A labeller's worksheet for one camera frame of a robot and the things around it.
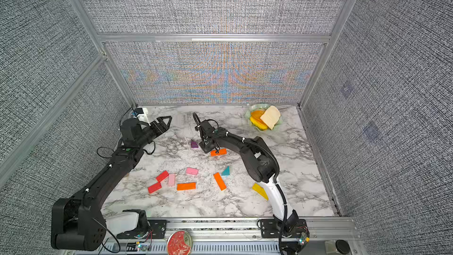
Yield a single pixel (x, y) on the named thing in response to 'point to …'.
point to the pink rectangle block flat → (191, 171)
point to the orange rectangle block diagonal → (220, 181)
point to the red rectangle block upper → (164, 174)
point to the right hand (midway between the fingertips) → (206, 140)
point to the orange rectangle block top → (220, 152)
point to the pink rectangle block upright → (171, 180)
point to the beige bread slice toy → (271, 116)
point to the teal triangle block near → (226, 172)
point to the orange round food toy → (256, 114)
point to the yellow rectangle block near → (260, 190)
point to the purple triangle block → (193, 144)
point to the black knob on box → (342, 246)
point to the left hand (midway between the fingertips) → (170, 118)
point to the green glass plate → (258, 107)
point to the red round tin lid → (179, 242)
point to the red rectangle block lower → (154, 187)
